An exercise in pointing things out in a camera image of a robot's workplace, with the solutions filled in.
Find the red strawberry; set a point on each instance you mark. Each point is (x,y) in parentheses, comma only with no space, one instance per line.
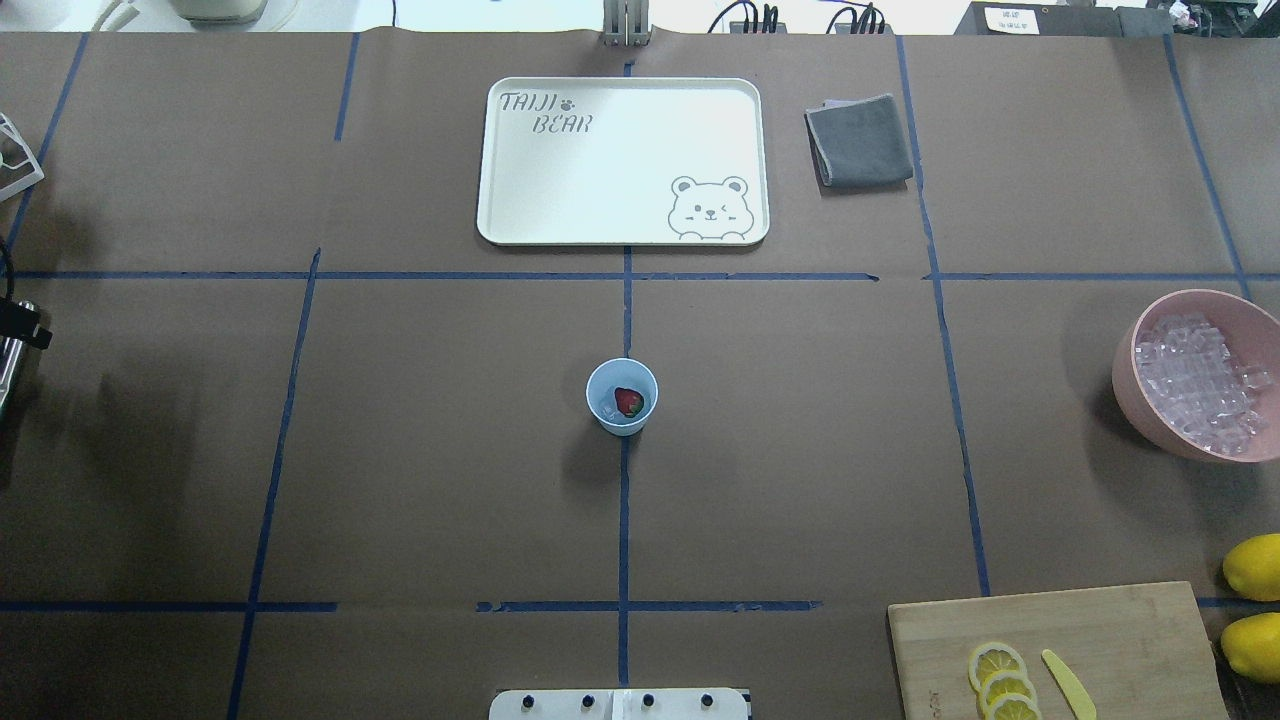
(629,402)

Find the light blue plastic cup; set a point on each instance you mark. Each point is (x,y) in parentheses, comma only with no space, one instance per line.
(620,372)

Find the pink bowl of ice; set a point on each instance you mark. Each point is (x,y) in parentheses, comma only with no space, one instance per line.
(1197,375)

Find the cream bear tray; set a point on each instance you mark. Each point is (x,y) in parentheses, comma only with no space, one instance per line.
(623,161)

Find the grey folded cloth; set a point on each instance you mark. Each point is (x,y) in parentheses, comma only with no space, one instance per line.
(859,143)

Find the lemon slices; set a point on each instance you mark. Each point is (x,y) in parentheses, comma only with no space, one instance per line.
(999,678)

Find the yellow plastic knife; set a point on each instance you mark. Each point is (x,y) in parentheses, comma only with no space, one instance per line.
(1071,687)

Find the wooden cutting board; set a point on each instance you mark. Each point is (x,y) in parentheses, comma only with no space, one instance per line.
(1140,651)

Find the yellow lemon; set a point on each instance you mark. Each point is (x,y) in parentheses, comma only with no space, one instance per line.
(1251,568)
(1251,647)

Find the white wire cup rack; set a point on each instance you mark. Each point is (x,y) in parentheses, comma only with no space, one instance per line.
(20,168)

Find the aluminium frame post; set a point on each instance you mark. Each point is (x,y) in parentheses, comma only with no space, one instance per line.
(626,23)

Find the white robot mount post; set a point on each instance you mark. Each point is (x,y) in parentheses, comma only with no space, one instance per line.
(622,703)

